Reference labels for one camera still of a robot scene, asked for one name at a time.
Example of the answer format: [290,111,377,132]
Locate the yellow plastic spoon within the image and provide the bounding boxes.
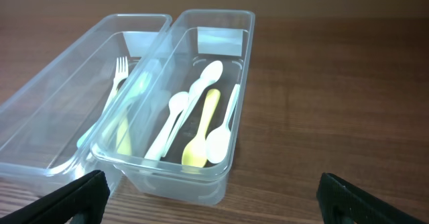
[181,89,221,168]

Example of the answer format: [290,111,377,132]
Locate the white spoon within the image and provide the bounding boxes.
[162,80,205,158]
[160,60,225,158]
[144,91,188,160]

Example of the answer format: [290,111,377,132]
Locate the cream yellow plastic fork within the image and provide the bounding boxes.
[116,117,132,156]

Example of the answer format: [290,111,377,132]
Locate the clear plastic container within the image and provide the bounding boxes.
[88,9,255,205]
[1,13,172,197]

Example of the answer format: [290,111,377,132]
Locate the white spoon bowl down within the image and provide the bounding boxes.
[206,84,241,164]

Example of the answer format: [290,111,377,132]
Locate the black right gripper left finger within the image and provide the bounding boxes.
[1,170,110,224]

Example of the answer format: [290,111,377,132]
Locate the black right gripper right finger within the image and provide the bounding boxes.
[316,172,425,224]

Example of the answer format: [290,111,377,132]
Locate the small white plastic fork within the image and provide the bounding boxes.
[103,56,129,112]

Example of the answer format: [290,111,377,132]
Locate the light blue plastic fork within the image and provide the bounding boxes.
[76,71,151,148]

